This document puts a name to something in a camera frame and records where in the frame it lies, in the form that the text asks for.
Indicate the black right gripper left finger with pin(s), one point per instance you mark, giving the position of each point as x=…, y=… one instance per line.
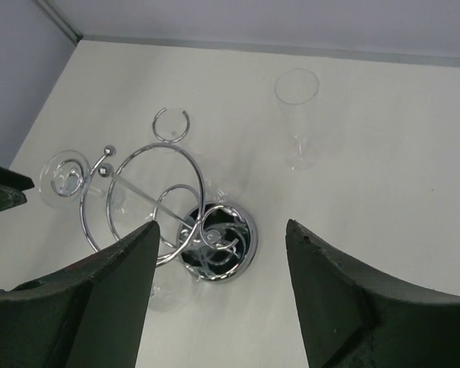
x=88, y=314

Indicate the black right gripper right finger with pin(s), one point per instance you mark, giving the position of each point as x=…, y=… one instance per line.
x=353, y=315

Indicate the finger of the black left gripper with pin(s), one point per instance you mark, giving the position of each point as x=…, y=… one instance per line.
x=12, y=188

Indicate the chrome wire wine glass rack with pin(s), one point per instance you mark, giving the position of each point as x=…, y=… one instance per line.
x=165, y=181

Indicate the clear removed champagne glass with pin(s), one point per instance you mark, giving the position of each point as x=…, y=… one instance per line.
x=296, y=91

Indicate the clear glass on rack left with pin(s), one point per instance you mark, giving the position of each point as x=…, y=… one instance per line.
x=68, y=175

